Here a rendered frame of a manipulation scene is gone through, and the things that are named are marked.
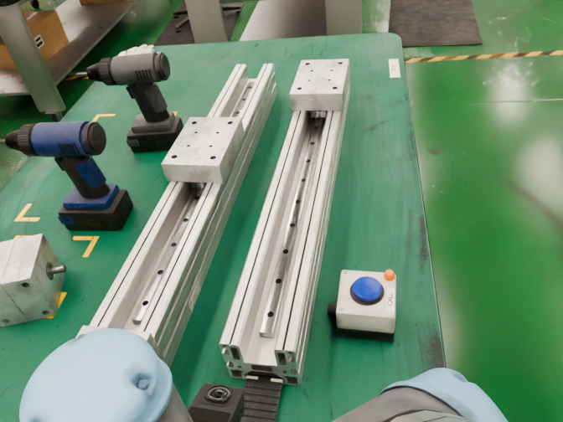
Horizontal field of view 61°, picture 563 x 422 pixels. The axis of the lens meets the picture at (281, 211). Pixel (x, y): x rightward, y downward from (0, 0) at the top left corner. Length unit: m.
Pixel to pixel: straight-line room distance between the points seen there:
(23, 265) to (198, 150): 0.34
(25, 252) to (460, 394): 0.73
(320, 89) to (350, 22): 1.32
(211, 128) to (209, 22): 1.51
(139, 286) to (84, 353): 0.48
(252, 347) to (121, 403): 0.42
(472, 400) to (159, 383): 0.16
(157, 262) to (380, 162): 0.49
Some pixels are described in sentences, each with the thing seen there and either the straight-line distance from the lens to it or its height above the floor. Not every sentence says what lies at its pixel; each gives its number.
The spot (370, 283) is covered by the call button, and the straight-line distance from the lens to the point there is 0.68.
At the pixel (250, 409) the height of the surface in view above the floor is 0.79.
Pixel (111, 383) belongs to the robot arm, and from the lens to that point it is 0.28.
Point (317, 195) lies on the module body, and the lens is 0.80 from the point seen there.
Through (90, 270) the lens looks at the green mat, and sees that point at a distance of 0.92.
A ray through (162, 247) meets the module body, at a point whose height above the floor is 0.83.
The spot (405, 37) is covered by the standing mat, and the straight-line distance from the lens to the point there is 3.55.
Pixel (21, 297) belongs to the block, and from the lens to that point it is 0.86.
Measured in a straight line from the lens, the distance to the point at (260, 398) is 0.67.
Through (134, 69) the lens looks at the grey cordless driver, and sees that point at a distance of 1.07.
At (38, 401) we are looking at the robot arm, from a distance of 0.29.
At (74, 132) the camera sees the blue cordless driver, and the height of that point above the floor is 0.99.
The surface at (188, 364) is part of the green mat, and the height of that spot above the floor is 0.78.
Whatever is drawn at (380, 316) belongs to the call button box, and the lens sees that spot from 0.67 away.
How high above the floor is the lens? 1.38
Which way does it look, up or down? 41 degrees down
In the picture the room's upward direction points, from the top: 9 degrees counter-clockwise
